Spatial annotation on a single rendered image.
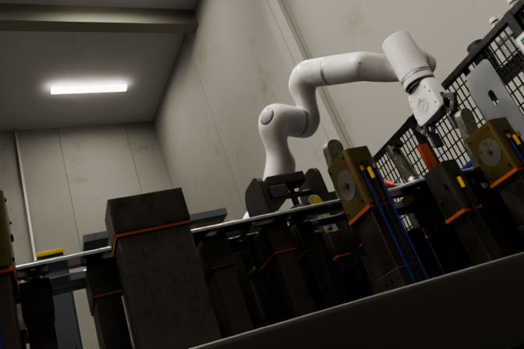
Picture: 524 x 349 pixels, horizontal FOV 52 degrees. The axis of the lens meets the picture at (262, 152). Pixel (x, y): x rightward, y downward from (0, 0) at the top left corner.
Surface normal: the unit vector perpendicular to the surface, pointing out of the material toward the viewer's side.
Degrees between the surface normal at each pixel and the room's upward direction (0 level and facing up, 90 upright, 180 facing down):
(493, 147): 90
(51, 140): 90
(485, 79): 90
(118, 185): 90
